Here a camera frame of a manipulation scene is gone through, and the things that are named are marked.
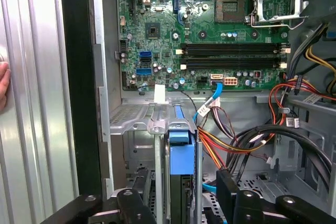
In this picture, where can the CPU socket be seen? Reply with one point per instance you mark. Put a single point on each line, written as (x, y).
(230, 6)

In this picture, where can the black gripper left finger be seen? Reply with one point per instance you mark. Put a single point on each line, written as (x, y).
(131, 208)

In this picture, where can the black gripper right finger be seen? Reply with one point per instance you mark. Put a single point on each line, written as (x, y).
(249, 208)

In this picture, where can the hard disk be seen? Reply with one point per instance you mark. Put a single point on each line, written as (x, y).
(182, 155)

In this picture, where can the black PC case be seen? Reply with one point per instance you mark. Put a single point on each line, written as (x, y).
(78, 90)

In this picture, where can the black RAM slot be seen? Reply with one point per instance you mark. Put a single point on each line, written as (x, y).
(231, 66)
(231, 46)
(231, 60)
(231, 53)

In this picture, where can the green motherboard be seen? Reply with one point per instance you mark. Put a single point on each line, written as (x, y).
(210, 32)

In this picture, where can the silver drive cage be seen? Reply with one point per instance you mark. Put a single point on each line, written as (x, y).
(325, 113)

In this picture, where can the bare person hand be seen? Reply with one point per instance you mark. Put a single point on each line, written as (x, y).
(4, 85)

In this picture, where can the silver disk bay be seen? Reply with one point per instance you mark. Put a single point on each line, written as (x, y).
(131, 127)

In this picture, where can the socket locking lever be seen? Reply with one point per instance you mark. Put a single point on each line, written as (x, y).
(270, 26)

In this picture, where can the white paper label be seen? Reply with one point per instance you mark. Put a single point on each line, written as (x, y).
(160, 93)

